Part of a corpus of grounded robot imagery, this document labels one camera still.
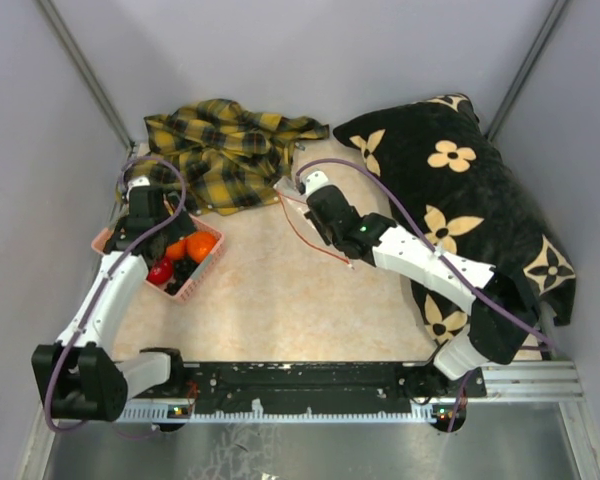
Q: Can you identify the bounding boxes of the clear orange-zipper zip bag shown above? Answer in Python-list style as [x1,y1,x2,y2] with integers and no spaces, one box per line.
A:
[274,177,355,271]

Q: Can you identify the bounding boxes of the pink plastic basket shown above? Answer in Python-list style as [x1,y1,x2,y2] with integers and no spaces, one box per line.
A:
[90,199,227,305]

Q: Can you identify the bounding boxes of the orange toy fruit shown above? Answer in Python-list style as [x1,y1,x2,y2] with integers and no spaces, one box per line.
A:
[165,239,187,262]
[186,231,217,264]

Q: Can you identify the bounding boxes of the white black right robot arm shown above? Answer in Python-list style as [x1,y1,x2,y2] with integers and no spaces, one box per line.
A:
[304,182,538,396]

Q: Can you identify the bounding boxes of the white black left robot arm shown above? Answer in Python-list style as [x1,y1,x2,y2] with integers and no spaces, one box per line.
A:
[31,185,188,433]

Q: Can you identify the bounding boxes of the red toy fruit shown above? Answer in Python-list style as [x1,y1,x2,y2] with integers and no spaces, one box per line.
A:
[146,257,174,286]

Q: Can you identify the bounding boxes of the dark toy grapes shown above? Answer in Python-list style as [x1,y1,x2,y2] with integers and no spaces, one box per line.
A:
[164,257,198,296]

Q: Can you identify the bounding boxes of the yellow plaid shirt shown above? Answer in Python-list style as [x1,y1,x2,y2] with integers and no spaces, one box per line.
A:
[121,99,330,216]

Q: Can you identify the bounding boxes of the black floral pillow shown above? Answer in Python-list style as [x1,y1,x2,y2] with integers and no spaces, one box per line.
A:
[333,93,576,326]

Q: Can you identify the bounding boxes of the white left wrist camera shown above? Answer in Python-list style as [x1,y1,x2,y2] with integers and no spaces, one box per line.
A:
[122,176,151,197]

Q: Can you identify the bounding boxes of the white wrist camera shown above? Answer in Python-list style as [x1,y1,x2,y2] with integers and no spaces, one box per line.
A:
[297,170,331,198]
[122,176,151,197]

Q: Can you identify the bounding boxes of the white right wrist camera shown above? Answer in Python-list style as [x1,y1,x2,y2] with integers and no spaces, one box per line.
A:
[297,170,331,198]

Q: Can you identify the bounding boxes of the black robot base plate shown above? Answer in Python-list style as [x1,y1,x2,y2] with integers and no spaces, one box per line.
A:
[139,361,462,414]

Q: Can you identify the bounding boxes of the white slotted cable duct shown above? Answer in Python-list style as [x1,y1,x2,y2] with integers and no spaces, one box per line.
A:
[114,402,461,425]

